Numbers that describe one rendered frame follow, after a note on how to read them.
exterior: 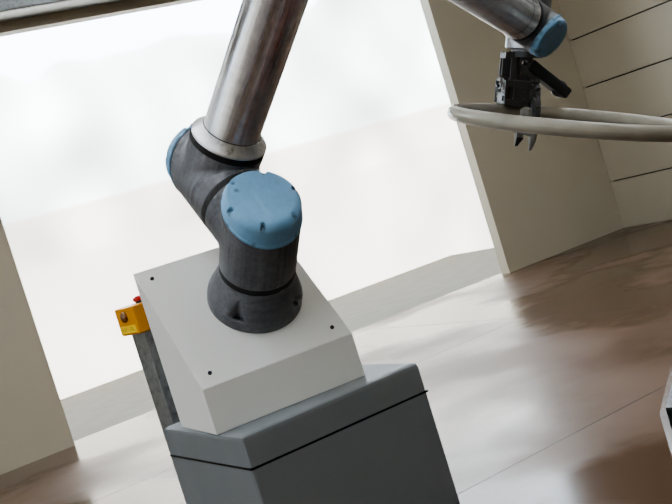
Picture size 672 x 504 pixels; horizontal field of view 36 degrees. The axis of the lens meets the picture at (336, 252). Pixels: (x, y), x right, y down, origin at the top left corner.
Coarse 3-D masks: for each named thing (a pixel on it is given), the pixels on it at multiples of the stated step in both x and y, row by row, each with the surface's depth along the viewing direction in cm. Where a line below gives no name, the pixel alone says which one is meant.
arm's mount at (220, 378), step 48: (144, 288) 207; (192, 288) 209; (192, 336) 200; (240, 336) 201; (288, 336) 202; (336, 336) 204; (192, 384) 196; (240, 384) 194; (288, 384) 198; (336, 384) 203
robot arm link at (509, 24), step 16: (448, 0) 188; (464, 0) 186; (480, 0) 187; (496, 0) 190; (512, 0) 193; (528, 0) 198; (480, 16) 193; (496, 16) 193; (512, 16) 195; (528, 16) 198; (544, 16) 202; (560, 16) 204; (512, 32) 200; (528, 32) 201; (544, 32) 202; (560, 32) 205; (528, 48) 206; (544, 48) 205
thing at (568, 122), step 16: (448, 112) 205; (464, 112) 197; (480, 112) 193; (496, 112) 224; (512, 112) 226; (544, 112) 228; (560, 112) 227; (576, 112) 227; (592, 112) 226; (608, 112) 225; (496, 128) 190; (512, 128) 188; (528, 128) 186; (544, 128) 184; (560, 128) 183; (576, 128) 183; (592, 128) 182; (608, 128) 183; (624, 128) 183; (640, 128) 184; (656, 128) 185
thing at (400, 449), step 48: (384, 384) 198; (192, 432) 203; (240, 432) 187; (288, 432) 187; (336, 432) 192; (384, 432) 197; (432, 432) 202; (192, 480) 210; (240, 480) 189; (288, 480) 186; (336, 480) 191; (384, 480) 196; (432, 480) 201
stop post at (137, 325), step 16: (128, 320) 290; (144, 320) 288; (144, 336) 290; (144, 352) 293; (144, 368) 295; (160, 368) 291; (160, 384) 291; (160, 400) 293; (160, 416) 296; (176, 416) 292
